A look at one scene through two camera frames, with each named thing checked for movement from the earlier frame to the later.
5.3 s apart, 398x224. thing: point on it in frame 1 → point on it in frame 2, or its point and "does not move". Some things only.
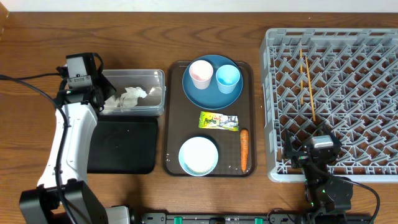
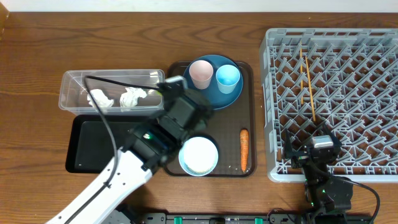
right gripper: [300, 157] does not move
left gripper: [110, 90] → [201, 119]
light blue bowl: [198, 156] does not move
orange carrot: [244, 148] does not move
